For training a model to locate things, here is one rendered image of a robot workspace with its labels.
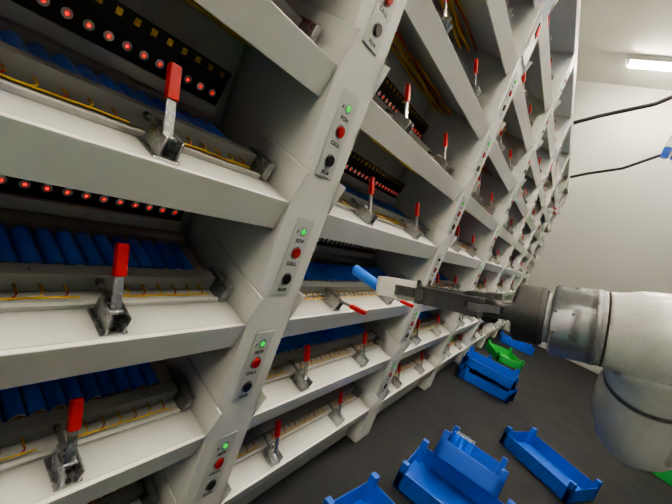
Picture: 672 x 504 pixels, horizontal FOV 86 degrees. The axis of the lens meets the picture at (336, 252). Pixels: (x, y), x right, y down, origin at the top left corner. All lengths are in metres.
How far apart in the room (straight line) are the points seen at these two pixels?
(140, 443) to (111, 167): 0.38
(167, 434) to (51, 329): 0.26
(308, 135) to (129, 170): 0.24
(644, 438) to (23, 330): 0.68
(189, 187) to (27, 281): 0.18
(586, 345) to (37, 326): 0.56
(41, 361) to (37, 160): 0.18
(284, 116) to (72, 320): 0.36
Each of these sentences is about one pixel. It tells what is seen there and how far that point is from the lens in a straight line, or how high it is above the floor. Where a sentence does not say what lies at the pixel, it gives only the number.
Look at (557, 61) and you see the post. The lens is 2.03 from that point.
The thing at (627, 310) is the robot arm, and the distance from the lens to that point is 0.50.
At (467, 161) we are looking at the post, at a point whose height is 0.96.
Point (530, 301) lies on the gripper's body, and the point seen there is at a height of 0.69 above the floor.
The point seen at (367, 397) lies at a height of 0.16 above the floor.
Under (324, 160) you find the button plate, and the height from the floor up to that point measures 0.77.
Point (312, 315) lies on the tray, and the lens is 0.67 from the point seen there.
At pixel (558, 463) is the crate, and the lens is 1.99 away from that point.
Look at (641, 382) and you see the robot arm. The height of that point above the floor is 0.65.
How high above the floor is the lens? 0.72
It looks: 8 degrees down
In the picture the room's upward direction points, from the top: 21 degrees clockwise
